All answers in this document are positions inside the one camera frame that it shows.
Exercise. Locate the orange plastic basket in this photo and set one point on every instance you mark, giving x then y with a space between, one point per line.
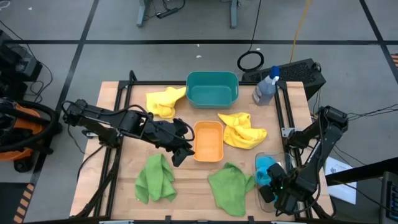
207 141

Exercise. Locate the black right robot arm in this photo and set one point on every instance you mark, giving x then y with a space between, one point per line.
326 130

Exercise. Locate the green microfiber towel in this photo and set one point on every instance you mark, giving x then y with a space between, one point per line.
230 189
155 180

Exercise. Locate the blue microfiber towel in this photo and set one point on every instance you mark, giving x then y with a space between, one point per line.
265 161
262 179

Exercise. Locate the black equipment stack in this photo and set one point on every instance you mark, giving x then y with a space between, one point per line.
15 67

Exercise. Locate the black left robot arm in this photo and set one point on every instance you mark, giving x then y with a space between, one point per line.
102 121

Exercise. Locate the clear plastic bin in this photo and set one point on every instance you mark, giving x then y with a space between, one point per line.
259 207

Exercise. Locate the black power strip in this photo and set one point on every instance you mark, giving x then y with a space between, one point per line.
168 13

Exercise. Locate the white paper sheet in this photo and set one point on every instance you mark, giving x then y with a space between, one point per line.
342 186

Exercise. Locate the black perforated computer case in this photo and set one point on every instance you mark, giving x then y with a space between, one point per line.
295 73

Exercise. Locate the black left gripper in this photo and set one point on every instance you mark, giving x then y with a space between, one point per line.
161 133

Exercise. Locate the spray bottle with blue nozzle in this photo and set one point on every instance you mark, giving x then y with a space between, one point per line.
264 93

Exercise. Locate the grey device with screen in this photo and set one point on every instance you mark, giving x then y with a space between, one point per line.
390 199

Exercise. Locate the grey desk leg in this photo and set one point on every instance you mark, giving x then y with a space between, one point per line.
142 14
234 15

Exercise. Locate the black aluminium table frame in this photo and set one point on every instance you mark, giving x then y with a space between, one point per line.
155 83

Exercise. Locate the black mat with orange stripes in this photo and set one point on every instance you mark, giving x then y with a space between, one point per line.
23 202

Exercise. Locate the silver metal bracket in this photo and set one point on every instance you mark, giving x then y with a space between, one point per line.
286 132
90 134

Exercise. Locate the teal plastic basket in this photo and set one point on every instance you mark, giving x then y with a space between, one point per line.
211 91

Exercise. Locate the black beam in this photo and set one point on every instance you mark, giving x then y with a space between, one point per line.
367 171

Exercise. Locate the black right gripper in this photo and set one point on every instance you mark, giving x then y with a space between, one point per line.
287 199

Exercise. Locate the yellow microfiber towel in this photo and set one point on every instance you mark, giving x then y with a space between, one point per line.
163 102
242 133

